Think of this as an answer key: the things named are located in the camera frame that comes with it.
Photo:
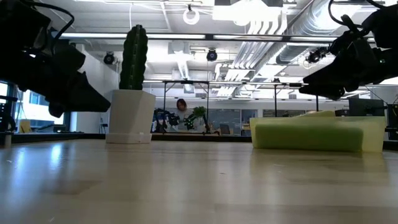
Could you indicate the dark low device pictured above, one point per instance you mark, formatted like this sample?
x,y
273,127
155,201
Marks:
x,y
56,128

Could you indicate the black background robot arm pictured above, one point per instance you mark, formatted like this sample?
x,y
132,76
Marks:
x,y
203,124
161,119

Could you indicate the green background object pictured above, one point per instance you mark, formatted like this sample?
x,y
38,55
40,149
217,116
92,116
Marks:
x,y
199,111

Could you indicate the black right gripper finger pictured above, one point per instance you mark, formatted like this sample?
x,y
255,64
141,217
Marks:
x,y
326,76
323,92

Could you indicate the thin floor stand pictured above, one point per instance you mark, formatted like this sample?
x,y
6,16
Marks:
x,y
101,123

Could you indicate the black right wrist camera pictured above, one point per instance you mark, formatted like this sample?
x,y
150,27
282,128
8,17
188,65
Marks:
x,y
351,46

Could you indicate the yellow translucent plastic basket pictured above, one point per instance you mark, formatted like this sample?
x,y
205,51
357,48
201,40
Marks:
x,y
374,133

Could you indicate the tan cardboard box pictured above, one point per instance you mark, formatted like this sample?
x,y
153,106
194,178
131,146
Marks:
x,y
25,126

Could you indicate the green microfiber towel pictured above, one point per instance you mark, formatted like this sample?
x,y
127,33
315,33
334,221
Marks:
x,y
308,138

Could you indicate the white hexagonal plant pot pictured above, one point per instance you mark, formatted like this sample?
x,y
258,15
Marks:
x,y
130,115

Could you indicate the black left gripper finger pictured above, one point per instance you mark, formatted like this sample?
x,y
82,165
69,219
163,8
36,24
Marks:
x,y
90,99
57,110

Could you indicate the black aluminium table frame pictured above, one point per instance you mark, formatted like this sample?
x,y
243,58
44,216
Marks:
x,y
186,137

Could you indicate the small grey post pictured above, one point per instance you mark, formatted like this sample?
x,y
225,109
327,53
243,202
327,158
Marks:
x,y
7,140

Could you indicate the black ceiling camera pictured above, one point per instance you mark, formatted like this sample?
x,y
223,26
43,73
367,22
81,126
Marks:
x,y
211,55
109,58
315,56

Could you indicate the black computer monitor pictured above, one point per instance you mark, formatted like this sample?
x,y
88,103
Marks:
x,y
367,109
393,116

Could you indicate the black chair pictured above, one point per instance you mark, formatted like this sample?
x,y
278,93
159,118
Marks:
x,y
6,115

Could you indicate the long ceiling light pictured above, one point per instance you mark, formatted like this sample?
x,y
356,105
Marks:
x,y
93,35
248,37

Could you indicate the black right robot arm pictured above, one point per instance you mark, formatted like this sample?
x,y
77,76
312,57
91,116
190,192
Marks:
x,y
385,25

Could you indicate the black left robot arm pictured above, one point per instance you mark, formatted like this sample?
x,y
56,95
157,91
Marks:
x,y
21,25

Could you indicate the dark-framed window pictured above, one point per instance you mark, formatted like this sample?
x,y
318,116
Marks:
x,y
34,109

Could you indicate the person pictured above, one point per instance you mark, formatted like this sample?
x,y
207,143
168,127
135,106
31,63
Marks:
x,y
182,110

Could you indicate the black background station frame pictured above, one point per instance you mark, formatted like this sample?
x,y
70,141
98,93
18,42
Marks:
x,y
207,99
275,99

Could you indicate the green cactus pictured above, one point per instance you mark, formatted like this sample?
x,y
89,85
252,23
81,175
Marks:
x,y
133,62

